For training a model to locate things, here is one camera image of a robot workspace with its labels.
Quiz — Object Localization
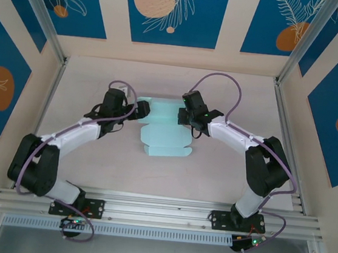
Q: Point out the light blue paper box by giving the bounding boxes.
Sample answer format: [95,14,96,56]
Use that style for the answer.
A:
[131,94,199,162]

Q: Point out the thin black left wrist wire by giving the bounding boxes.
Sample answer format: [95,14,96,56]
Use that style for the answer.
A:
[87,101,126,134]

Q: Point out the thin black wrist wire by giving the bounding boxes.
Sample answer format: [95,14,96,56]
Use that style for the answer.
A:
[189,126,204,140]
[87,101,126,134]

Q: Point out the thin black right wrist wire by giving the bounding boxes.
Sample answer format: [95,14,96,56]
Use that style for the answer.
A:
[189,126,204,140]

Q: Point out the aluminium side rail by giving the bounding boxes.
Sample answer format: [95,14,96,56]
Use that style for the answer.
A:
[259,77,321,216]
[10,52,70,195]

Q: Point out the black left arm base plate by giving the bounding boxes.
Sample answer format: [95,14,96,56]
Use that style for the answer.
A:
[48,194,107,221]

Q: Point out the aluminium mounting rail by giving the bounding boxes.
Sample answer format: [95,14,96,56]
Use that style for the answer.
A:
[0,177,326,250]

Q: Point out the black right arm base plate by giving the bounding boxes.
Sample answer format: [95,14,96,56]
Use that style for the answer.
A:
[208,209,268,236]

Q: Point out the aluminium frame post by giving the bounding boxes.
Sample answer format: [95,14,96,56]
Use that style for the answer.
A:
[2,0,77,66]
[275,0,338,92]

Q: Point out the grey slotted cable duct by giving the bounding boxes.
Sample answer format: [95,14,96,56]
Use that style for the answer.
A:
[1,208,235,251]

